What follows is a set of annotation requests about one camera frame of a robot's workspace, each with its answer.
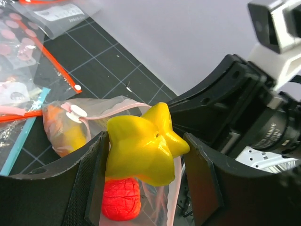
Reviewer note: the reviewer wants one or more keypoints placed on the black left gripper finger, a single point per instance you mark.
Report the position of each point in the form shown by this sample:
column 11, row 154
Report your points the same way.
column 66, row 192

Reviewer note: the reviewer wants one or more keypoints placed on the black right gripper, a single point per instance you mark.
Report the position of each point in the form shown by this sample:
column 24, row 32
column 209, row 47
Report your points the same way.
column 234, row 107

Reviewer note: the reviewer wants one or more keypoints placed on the far labelled orange zip bag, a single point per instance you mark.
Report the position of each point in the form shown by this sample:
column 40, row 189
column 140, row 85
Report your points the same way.
column 55, row 17

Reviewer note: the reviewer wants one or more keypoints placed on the yellow toy lemon slice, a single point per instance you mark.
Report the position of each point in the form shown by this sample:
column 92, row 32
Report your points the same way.
column 144, row 147

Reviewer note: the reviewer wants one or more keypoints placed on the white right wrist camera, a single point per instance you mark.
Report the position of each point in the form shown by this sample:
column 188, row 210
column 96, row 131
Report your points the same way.
column 277, row 25

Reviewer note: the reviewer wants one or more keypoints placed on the pink zipper clear bag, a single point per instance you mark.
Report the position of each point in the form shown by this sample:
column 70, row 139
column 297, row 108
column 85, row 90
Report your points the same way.
column 158, row 203

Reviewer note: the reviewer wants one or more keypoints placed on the pink dotted zip bag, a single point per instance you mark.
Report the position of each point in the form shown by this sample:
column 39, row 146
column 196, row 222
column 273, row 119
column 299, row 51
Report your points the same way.
column 18, row 61

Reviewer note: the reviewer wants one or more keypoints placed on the red toy strawberry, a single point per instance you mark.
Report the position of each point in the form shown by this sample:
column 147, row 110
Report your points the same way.
column 121, row 199

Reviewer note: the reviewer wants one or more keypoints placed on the orange zipper clear bag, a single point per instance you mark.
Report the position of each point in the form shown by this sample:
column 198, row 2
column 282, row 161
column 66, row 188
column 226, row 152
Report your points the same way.
column 49, row 74

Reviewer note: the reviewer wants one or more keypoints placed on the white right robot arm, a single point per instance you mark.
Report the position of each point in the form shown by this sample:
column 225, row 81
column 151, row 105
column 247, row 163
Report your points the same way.
column 244, row 163

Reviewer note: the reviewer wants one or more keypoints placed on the black cutting mat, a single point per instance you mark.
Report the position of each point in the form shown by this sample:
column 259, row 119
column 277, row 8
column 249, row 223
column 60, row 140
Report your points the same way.
column 101, row 68

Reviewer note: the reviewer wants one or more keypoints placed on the yellow toy banana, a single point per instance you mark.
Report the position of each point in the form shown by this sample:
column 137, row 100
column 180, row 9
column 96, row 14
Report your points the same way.
column 73, row 139

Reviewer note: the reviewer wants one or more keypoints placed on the orange maroon toy steak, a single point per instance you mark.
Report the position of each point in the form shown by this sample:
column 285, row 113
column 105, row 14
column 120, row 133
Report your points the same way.
column 53, row 120

